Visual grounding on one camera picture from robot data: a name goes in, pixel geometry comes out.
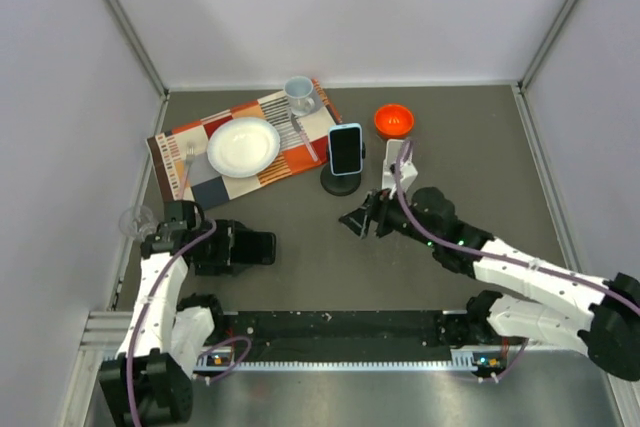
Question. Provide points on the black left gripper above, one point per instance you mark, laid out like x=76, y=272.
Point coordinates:
x=220, y=264

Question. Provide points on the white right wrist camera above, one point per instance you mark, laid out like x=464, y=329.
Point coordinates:
x=403, y=175

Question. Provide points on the clear drinking glass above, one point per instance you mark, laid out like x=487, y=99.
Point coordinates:
x=137, y=222

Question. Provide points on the black smartphone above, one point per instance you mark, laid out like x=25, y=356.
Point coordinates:
x=253, y=248

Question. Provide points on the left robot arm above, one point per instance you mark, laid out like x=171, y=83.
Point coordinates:
x=149, y=382

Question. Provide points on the knife with pink handle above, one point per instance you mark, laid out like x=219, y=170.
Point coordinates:
x=303, y=136

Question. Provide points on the orange plastic bowl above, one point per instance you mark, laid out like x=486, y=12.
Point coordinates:
x=394, y=121

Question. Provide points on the white plate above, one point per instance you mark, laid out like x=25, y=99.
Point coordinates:
x=243, y=147

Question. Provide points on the fork with pink handle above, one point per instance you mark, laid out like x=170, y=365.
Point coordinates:
x=188, y=161

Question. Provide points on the patterned orange placemat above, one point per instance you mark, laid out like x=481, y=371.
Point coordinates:
x=209, y=188

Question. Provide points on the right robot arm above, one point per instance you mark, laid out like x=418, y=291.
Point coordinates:
x=537, y=300

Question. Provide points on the grey slotted cable duct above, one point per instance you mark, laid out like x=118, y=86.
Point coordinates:
x=455, y=361

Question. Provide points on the black round-base phone stand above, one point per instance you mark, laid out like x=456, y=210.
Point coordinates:
x=342, y=185

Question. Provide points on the white plastic phone stand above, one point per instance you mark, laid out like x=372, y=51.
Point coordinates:
x=394, y=153

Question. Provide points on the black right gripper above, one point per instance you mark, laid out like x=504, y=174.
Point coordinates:
x=376, y=206

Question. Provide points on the light blue mug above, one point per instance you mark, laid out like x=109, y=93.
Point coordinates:
x=298, y=91

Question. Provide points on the light blue smartphone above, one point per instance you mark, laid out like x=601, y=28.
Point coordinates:
x=345, y=147

